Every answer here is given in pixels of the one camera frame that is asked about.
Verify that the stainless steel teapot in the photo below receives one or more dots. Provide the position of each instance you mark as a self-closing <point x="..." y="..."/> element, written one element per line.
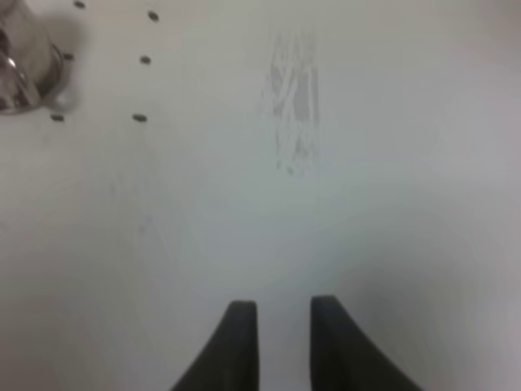
<point x="27" y="57"/>

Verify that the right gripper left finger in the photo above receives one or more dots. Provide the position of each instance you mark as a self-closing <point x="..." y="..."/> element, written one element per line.
<point x="230" y="360"/>

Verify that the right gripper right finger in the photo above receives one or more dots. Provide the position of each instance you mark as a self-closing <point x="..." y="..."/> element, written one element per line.
<point x="342" y="357"/>

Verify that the teapot steel saucer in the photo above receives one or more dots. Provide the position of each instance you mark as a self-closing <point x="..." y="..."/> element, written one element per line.
<point x="49" y="81"/>

